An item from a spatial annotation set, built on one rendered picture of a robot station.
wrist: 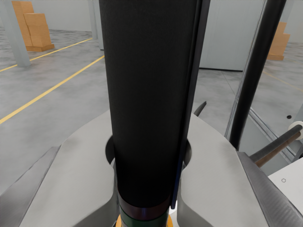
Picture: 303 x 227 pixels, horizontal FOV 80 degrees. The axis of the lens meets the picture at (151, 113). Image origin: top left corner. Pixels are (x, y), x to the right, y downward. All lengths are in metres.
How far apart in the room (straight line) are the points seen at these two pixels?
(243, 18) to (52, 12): 11.81
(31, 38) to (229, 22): 6.69
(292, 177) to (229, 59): 5.36
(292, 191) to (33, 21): 8.14
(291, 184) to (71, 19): 13.91
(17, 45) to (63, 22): 8.37
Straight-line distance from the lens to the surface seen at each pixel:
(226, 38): 5.69
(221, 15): 5.60
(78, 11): 13.77
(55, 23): 14.72
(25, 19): 8.38
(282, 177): 0.59
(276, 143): 0.31
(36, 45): 8.40
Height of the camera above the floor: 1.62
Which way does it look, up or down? 31 degrees down
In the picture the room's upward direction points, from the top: 2 degrees clockwise
